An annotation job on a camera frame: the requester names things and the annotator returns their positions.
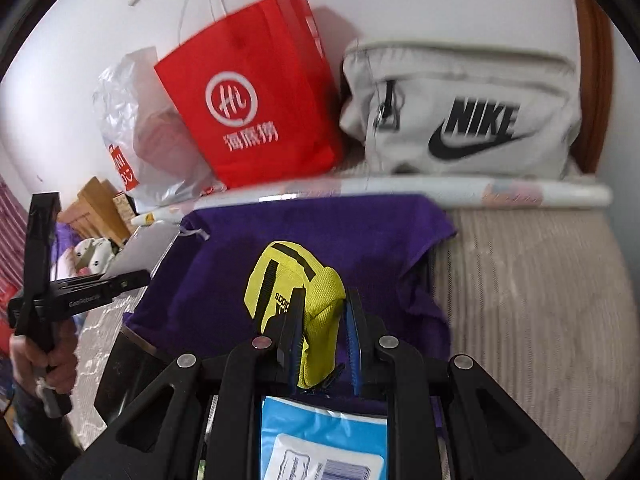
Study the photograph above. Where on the grey flat board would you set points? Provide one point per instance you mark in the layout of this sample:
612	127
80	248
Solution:
145	250

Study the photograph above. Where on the grey waist bag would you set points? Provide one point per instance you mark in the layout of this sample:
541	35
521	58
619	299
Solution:
450	75

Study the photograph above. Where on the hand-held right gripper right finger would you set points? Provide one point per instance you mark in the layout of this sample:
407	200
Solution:
356	350

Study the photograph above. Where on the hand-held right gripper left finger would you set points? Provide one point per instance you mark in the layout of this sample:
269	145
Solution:
295	350

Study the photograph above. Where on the purple towel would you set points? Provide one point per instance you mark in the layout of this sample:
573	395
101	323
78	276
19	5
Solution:
350	240

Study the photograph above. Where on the person's left hand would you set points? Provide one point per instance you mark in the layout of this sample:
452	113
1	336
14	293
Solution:
64	367

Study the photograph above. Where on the white plush toy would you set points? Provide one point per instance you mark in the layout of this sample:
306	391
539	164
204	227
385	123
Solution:
90	257

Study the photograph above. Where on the yellow zip pouch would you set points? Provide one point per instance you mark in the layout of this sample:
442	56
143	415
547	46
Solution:
325	310

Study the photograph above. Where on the red paper bag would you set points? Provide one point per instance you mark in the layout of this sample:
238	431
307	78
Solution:
280	60

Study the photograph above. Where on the brown wooden headboard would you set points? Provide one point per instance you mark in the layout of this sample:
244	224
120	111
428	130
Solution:
595	85

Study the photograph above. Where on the red striped cloth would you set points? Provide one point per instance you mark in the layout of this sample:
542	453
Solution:
10	240

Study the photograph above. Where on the striped bed cover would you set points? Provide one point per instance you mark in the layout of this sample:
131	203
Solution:
525	310

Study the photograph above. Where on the translucent plastic bag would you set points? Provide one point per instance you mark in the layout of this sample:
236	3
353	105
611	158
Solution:
125	105

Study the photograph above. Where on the person's left forearm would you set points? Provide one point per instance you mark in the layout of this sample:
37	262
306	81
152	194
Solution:
30	425

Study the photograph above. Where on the blue tissue pack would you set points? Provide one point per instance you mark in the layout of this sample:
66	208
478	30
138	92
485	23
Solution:
320	425

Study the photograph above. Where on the white rolled paper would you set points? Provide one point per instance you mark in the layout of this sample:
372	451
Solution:
450	187

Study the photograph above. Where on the dark tin box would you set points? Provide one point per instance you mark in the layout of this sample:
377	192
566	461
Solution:
130	375

